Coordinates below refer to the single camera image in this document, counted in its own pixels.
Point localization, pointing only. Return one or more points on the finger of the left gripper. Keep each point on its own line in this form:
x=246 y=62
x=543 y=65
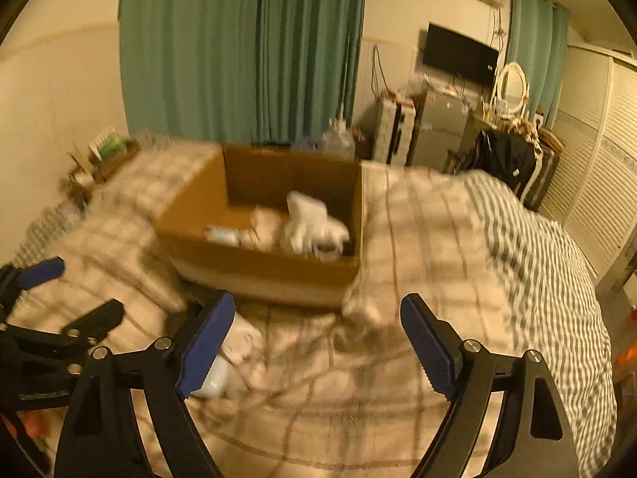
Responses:
x=16 y=280
x=83 y=333

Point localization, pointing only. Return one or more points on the green white product box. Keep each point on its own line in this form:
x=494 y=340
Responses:
x=107 y=142

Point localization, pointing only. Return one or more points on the white suitcase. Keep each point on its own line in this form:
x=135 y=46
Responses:
x=393 y=132

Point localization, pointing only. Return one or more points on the silver mini fridge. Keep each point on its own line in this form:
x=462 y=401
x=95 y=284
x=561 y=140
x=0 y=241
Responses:
x=439 y=128

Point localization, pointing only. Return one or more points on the light blue round pad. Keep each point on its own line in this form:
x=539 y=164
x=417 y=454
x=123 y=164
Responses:
x=216 y=382

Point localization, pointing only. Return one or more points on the brown cardboard box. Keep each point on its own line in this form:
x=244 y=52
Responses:
x=226 y=190

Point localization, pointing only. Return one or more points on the white oval vanity mirror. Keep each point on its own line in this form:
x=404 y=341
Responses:
x=511 y=93

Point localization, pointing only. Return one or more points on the white crumpled item in box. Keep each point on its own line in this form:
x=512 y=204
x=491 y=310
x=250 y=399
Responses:
x=265 y=229

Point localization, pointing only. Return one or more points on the small cardboard box SF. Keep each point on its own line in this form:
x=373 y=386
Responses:
x=87 y=172

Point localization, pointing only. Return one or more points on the checkered green bed sheet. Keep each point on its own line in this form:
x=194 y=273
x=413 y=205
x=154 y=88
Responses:
x=554 y=309

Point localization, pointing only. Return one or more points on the blue cloud tissue pack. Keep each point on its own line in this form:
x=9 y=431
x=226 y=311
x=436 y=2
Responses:
x=224 y=235

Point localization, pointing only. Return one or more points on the plaid beige blanket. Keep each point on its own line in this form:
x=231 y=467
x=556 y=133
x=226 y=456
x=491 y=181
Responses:
x=324 y=395

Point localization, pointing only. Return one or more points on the black wall television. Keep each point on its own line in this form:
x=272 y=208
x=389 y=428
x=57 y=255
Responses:
x=461 y=56

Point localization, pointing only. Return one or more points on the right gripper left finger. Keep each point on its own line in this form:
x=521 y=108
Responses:
x=100 y=435

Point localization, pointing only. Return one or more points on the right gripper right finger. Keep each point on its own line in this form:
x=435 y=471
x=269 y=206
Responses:
x=533 y=436

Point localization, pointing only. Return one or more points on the white knit glove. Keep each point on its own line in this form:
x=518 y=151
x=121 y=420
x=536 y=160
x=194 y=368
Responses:
x=311 y=231

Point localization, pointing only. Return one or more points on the white louvered wardrobe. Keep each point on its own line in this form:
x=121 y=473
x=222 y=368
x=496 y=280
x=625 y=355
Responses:
x=593 y=192

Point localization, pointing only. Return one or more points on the large clear water bottle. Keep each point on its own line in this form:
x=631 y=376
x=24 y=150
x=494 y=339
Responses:
x=338 y=141

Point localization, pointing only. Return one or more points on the green curtain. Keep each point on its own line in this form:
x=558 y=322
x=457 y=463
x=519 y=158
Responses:
x=239 y=71
x=537 y=42

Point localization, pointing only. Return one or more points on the black jacket on chair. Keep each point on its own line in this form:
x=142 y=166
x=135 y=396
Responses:
x=506 y=157

